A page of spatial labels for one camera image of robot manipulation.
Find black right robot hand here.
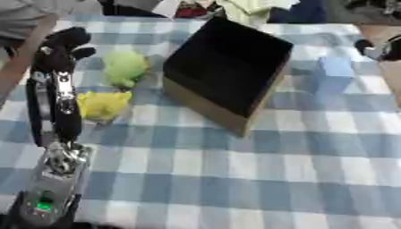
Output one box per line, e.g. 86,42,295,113
354,35,401,63

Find pale yellow cloth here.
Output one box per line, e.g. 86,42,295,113
214,0,301,29

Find green fuzzy ball toy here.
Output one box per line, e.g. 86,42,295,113
101,50,152,89

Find red and white object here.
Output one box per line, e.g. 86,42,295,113
174,0,223,20

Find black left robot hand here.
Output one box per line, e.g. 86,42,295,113
25,26,98,148

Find tan box with black inside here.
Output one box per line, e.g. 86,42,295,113
161,15,294,138

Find light blue cube block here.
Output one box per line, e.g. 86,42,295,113
311,56,357,96

